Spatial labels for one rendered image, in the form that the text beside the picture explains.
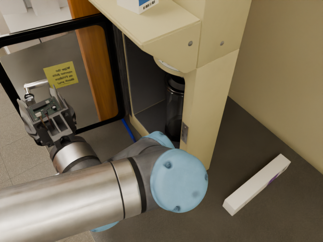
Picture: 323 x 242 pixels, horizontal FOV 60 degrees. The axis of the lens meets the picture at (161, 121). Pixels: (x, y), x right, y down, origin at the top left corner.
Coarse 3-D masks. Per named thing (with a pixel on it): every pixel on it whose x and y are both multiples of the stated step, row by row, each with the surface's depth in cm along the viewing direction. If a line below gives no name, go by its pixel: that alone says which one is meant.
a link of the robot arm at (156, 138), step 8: (144, 136) 50; (152, 136) 49; (160, 136) 49; (136, 144) 49; (144, 144) 46; (152, 144) 45; (160, 144) 48; (168, 144) 48; (120, 152) 49; (128, 152) 48; (136, 152) 44; (112, 160) 47
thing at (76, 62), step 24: (48, 24) 65; (0, 48) 64; (24, 48) 66; (48, 48) 69; (72, 48) 72; (96, 48) 75; (24, 72) 70; (48, 72) 73; (72, 72) 77; (96, 72) 80; (24, 96) 75; (48, 96) 79; (72, 96) 82; (96, 96) 86; (96, 120) 94
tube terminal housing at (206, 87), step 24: (192, 0) 44; (216, 0) 43; (240, 0) 46; (216, 24) 47; (240, 24) 51; (216, 48) 51; (192, 72) 54; (216, 72) 56; (192, 96) 58; (216, 96) 63; (192, 120) 64; (216, 120) 71; (192, 144) 72
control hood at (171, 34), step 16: (96, 0) 48; (112, 0) 48; (160, 0) 48; (112, 16) 45; (128, 16) 45; (144, 16) 45; (160, 16) 45; (176, 16) 45; (192, 16) 45; (128, 32) 42; (144, 32) 42; (160, 32) 42; (176, 32) 43; (192, 32) 45; (144, 48) 41; (160, 48) 43; (176, 48) 45; (192, 48) 47; (176, 64) 47; (192, 64) 50
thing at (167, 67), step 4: (156, 60) 67; (160, 60) 66; (160, 64) 66; (164, 64) 65; (168, 64) 65; (164, 68) 66; (168, 68) 65; (172, 68) 64; (168, 72) 65; (172, 72) 65; (176, 72) 64
